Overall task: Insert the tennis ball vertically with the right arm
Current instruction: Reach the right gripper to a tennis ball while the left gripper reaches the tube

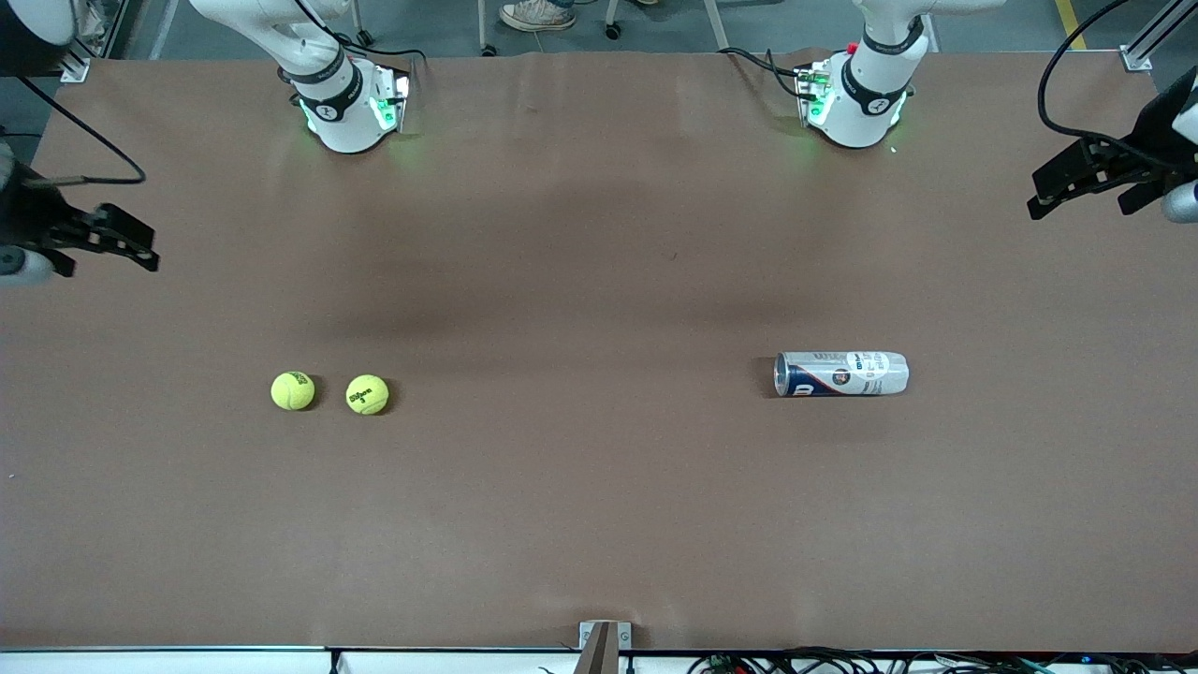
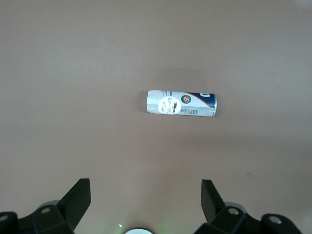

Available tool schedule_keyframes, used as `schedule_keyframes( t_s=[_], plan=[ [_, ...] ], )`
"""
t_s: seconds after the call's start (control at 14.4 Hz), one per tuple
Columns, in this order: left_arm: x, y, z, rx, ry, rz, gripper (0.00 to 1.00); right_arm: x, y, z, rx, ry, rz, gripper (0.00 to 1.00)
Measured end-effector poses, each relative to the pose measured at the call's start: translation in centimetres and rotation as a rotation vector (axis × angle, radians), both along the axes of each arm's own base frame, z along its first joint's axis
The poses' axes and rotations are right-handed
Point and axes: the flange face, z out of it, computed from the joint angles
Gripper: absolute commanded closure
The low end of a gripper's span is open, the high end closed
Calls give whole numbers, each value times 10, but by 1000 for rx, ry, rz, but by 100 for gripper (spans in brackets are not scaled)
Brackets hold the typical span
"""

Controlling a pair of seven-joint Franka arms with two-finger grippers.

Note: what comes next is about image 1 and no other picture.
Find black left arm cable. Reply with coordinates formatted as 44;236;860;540
1037;0;1138;146

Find clear tennis ball can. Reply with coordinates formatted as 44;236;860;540
773;351;911;398

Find metal arm base connector block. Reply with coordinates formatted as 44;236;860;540
370;70;413;134

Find beige sneaker shoe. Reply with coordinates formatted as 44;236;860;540
499;0;577;32

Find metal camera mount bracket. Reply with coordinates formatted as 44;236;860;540
573;621;633;674

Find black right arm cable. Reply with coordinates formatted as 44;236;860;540
17;73;148;185

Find black base power cable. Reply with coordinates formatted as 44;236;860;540
332;33;431;68
719;47;806;99

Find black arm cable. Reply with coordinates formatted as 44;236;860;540
17;73;148;185
1037;0;1138;146

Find brown paper table cover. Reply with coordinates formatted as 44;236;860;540
0;49;1198;653

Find tangled black floor cables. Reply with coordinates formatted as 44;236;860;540
688;646;1198;674

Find yellow tennis ball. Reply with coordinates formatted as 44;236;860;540
345;374;390;417
270;371;316;412

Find rolling chair base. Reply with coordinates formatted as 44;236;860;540
604;0;732;51

